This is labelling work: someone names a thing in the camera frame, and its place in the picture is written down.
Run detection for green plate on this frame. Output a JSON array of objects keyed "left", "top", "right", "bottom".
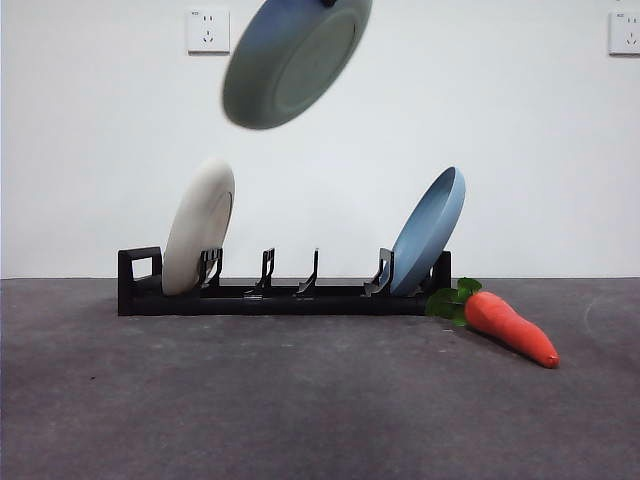
[{"left": 222, "top": 0, "right": 374, "bottom": 131}]

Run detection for orange carrot with green leaves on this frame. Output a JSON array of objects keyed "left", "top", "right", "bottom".
[{"left": 424, "top": 277, "right": 560, "bottom": 370}]

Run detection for blue plate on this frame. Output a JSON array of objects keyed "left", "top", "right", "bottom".
[{"left": 389, "top": 166, "right": 467, "bottom": 296}]

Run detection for white plate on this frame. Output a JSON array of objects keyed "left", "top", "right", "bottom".
[{"left": 162, "top": 158, "right": 236, "bottom": 296}]

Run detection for black plate rack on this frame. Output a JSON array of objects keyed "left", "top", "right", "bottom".
[{"left": 117, "top": 246, "right": 453, "bottom": 317}]

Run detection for white wall socket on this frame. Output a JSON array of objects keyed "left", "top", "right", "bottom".
[
  {"left": 608, "top": 10, "right": 640, "bottom": 57},
  {"left": 187, "top": 8, "right": 232, "bottom": 55}
]

